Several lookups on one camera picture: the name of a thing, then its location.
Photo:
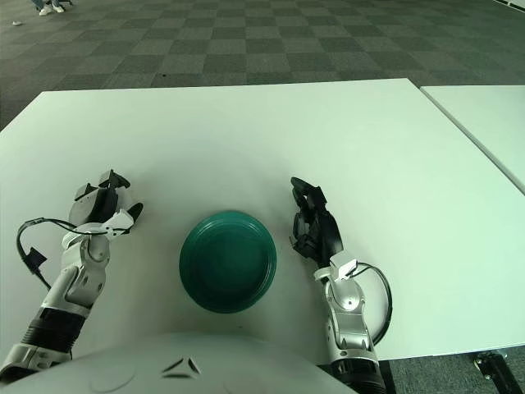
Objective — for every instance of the black table leg foot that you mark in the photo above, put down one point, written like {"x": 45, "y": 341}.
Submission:
{"x": 492, "y": 363}

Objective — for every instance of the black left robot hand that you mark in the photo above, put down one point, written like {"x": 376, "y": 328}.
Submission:
{"x": 107, "y": 205}

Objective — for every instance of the white neighbouring table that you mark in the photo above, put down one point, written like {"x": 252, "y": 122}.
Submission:
{"x": 492, "y": 119}

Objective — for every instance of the green round plate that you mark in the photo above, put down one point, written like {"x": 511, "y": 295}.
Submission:
{"x": 225, "y": 267}

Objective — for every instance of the white sneaker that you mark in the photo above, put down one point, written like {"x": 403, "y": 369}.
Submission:
{"x": 57, "y": 8}
{"x": 45, "y": 11}

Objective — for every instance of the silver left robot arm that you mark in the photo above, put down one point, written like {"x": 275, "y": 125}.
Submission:
{"x": 78, "y": 267}

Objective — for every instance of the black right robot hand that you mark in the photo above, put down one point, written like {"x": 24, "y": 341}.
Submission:
{"x": 320, "y": 234}

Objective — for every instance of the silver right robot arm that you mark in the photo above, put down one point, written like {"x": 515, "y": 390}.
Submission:
{"x": 348, "y": 312}

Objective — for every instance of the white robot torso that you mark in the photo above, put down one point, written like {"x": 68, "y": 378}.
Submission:
{"x": 246, "y": 369}

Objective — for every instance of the blue jeans leg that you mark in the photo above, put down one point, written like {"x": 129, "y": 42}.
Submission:
{"x": 39, "y": 4}

